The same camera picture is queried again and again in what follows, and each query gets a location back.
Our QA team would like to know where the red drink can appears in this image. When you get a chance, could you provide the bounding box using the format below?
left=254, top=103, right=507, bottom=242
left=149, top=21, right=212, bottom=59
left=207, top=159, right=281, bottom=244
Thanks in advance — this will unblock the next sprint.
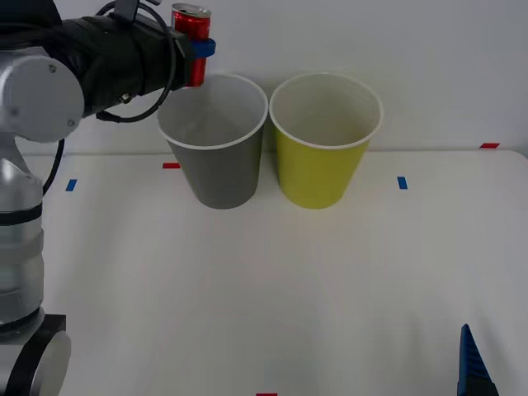
left=171, top=2, right=214, bottom=89

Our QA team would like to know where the yellow-green plastic waste bin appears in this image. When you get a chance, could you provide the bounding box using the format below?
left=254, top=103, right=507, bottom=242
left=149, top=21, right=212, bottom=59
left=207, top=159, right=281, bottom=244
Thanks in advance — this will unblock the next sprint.
left=268, top=72, right=384, bottom=210

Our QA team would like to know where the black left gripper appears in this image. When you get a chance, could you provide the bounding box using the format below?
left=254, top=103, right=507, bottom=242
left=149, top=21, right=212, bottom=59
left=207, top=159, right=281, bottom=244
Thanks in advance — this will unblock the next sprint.
left=135, top=18, right=217, bottom=95

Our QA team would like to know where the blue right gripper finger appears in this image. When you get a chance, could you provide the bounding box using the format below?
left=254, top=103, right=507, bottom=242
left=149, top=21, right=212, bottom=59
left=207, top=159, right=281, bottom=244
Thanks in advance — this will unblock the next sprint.
left=456, top=323, right=499, bottom=396

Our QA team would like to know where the grey plastic waste bin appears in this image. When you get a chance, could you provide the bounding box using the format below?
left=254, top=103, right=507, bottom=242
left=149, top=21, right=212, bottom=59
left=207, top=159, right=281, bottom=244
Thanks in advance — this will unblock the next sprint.
left=158, top=73, right=269, bottom=210

